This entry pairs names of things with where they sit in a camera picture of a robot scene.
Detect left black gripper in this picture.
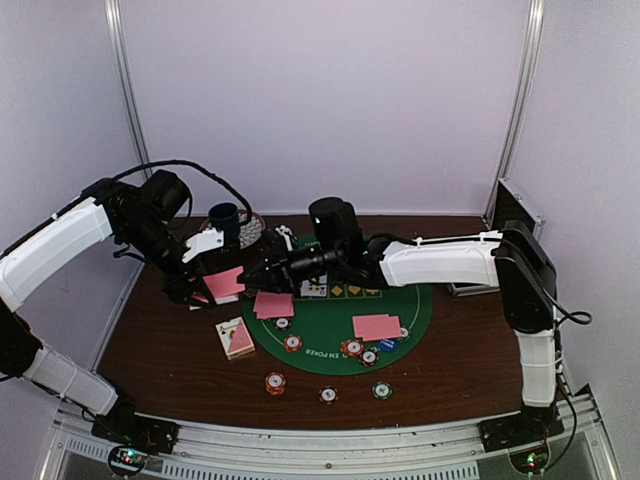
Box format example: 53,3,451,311
120,215,216,308

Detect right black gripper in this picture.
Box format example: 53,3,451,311
239,234,345,298

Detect red-backed card stack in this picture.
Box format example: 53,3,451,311
189,266,245,310

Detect single red-backed playing card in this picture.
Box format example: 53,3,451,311
253,292,295,319

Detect face-up card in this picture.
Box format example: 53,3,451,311
300,275,328,298

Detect red-backed playing card deck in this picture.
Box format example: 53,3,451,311
215,317,255,361

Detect red tan 5 chip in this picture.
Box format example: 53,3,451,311
283,335,303,353

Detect red tan chip stack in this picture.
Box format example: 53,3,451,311
265,372,287,396

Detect red tan 5 chips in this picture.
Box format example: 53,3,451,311
340,339,364,358

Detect blue small blind button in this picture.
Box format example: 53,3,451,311
377,339,399,353

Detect green 20 chip stack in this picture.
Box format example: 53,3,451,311
371,381,393,400

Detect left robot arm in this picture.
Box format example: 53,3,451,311
1,170,224,444

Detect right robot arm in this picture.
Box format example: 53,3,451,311
239,219,559,442

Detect floral patterned saucer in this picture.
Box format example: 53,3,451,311
199,210,266,250

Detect dark blue mug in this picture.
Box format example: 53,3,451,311
208,202,240,237

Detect round green poker mat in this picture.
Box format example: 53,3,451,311
241,277,434,376

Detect aluminium poker chip case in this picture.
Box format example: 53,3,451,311
448,178,545,297

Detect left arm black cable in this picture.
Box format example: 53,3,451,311
114,159,254,226

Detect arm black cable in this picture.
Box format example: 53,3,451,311
114,159,254,226
499,239,593,326

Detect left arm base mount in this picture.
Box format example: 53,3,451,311
91,416,179,478

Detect aluminium front rail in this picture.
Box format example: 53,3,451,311
35,392,622,479

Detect left aluminium frame post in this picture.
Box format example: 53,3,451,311
103,0,151,166

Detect aluminium frame post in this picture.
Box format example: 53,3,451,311
103,0,151,166
483,0,545,224

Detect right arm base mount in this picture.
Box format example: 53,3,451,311
478,413,564,476

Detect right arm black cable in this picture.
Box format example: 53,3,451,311
499,239,593,326

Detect right aluminium frame post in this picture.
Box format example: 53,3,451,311
483,0,545,224

